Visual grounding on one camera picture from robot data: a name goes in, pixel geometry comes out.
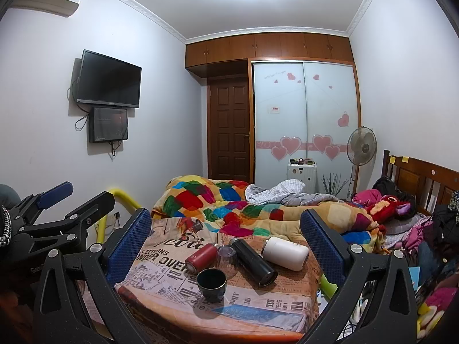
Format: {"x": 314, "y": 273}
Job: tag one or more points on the sliding wardrobe with hearts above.
{"x": 304, "y": 114}

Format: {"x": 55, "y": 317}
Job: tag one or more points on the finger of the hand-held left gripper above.
{"x": 55, "y": 194}
{"x": 91, "y": 208}

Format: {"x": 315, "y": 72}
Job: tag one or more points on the yellow plush toy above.
{"x": 430, "y": 317}

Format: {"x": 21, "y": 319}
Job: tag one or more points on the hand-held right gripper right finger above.
{"x": 320, "y": 247}

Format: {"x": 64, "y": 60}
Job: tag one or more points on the black thermos bottle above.
{"x": 252, "y": 261}

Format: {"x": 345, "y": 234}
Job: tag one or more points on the clear glass cup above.
{"x": 226, "y": 259}

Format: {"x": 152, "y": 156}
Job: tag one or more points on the standing fan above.
{"x": 361, "y": 143}

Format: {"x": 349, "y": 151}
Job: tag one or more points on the potted plant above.
{"x": 335, "y": 186}

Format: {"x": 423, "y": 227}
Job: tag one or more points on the small wall monitor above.
{"x": 108, "y": 123}

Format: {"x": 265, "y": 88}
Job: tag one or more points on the wall television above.
{"x": 107, "y": 79}

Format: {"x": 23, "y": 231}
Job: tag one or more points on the dark glazed cup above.
{"x": 211, "y": 286}

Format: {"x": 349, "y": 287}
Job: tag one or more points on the red plush toy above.
{"x": 389, "y": 204}

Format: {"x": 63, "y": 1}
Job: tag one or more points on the pink cloth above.
{"x": 367, "y": 197}

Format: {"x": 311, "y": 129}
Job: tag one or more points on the wooden overhead cabinets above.
{"x": 265, "y": 46}

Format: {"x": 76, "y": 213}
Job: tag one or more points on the pile of clothes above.
{"x": 435, "y": 236}

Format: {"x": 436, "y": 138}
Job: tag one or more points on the wooden bed headboard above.
{"x": 419, "y": 175}

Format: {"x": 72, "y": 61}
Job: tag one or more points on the white air conditioner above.
{"x": 46, "y": 1}

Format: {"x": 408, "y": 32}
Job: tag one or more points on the white thermos bottle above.
{"x": 286, "y": 253}

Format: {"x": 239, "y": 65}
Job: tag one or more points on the yellow padded rail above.
{"x": 123, "y": 195}

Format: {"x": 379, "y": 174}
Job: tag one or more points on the small white cabinet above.
{"x": 302, "y": 177}

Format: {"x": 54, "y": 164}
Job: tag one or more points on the black bag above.
{"x": 385, "y": 185}

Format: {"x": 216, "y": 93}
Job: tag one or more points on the yellow-green tube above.
{"x": 328, "y": 286}

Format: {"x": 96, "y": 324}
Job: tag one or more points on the colourful patchwork quilt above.
{"x": 200, "y": 200}

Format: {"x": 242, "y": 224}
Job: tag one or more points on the grey checked sheet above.
{"x": 283, "y": 190}

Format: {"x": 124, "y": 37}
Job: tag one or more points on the newspaper print table cloth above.
{"x": 165, "y": 268}

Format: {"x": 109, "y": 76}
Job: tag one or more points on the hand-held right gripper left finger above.
{"x": 131, "y": 245}

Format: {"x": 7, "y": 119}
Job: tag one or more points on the brown wooden door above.
{"x": 229, "y": 129}

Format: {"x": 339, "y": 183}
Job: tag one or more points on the red thermos bottle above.
{"x": 200, "y": 258}

